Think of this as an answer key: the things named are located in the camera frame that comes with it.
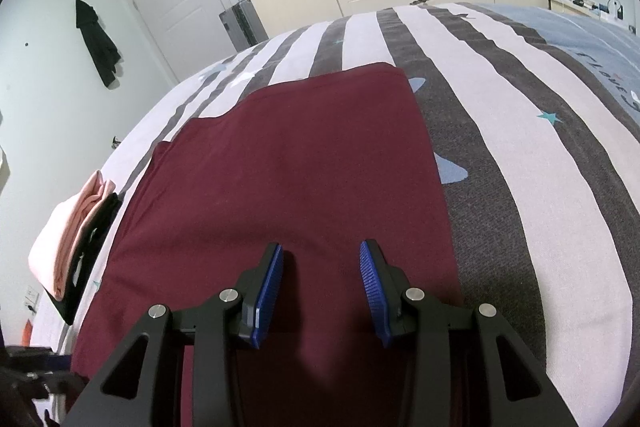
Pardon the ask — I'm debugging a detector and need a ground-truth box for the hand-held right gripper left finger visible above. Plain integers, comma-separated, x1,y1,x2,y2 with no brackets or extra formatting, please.
64,242,286,427

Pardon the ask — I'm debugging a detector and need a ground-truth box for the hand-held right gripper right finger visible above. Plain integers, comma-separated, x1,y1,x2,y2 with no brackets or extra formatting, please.
358,238,577,427

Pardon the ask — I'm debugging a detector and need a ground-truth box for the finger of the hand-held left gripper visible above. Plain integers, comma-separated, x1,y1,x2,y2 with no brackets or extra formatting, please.
0,345,83,408

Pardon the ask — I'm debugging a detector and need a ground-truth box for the maroon garment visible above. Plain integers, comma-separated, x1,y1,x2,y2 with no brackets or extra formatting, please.
70,62,464,427

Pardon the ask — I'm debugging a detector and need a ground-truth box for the folded black garment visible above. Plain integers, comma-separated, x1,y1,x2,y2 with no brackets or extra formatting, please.
50,191,124,324

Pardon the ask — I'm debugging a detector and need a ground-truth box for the folded pink garment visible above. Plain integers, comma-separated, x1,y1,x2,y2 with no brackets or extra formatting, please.
27,171,117,301

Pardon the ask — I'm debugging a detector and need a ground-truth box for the bed with striped star sheet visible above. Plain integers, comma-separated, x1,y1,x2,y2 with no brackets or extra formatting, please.
20,1,640,427

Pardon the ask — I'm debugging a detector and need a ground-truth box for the dark ribbed suitcase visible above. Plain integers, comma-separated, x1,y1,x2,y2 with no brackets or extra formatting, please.
218,0,269,53

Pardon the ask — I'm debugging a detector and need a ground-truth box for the hanging black garment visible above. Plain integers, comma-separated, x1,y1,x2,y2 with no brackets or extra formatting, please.
74,0,121,89

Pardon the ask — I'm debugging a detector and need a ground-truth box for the white nightstand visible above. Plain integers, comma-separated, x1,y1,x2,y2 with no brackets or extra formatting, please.
546,0,627,22

